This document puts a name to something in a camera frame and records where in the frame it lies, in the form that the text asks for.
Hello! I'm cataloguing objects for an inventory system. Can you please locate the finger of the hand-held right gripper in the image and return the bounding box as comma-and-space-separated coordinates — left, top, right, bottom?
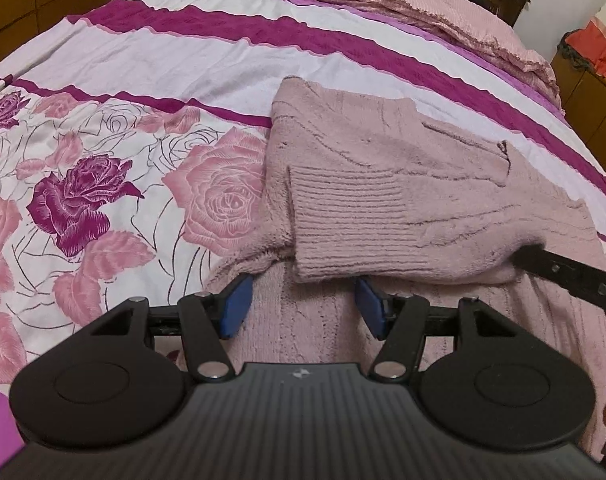
512, 243, 606, 318

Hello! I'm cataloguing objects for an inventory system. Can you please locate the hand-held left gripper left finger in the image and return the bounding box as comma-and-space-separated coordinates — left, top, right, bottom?
85, 275, 256, 383

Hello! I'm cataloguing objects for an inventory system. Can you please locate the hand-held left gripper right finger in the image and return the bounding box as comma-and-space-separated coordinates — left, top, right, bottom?
354, 277, 521, 383

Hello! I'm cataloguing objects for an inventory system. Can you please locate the pink knitted sweater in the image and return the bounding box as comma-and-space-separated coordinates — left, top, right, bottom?
175, 75, 606, 471

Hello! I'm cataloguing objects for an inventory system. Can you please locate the low wooden cabinet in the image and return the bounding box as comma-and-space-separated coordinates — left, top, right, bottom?
550, 52, 606, 176

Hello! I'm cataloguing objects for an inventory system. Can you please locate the dark fringed cloth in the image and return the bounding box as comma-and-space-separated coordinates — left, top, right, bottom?
557, 30, 584, 73

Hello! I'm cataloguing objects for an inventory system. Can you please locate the orange and cream cloth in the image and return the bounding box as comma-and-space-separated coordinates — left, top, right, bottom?
563, 0, 606, 81

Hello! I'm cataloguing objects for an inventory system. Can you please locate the pink folded quilt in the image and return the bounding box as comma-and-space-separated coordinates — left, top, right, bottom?
183, 0, 569, 111

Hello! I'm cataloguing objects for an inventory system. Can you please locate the floral striped bed sheet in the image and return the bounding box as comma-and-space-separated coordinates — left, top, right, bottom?
0, 0, 606, 401

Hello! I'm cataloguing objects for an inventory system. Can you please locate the wooden wardrobe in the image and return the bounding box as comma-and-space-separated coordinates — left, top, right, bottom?
0, 0, 114, 68

